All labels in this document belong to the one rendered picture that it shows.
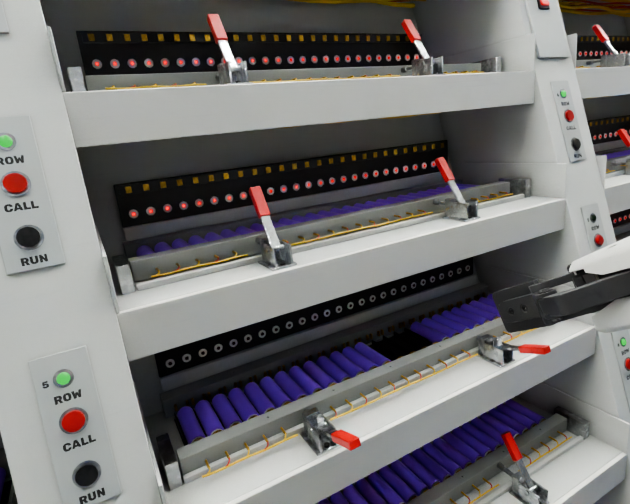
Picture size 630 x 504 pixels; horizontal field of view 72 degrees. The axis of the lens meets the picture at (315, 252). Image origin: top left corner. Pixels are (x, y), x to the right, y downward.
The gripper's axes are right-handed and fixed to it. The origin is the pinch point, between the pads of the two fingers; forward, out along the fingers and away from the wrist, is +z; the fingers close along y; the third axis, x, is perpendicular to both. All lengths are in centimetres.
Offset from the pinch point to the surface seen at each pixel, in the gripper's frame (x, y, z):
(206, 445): -3.7, -25.1, 23.3
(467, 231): 9.0, 10.5, 15.6
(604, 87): 26, 48, 13
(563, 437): -23.9, 26.4, 29.2
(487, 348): -5.8, 11.4, 21.1
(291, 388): -2.0, -13.7, 27.4
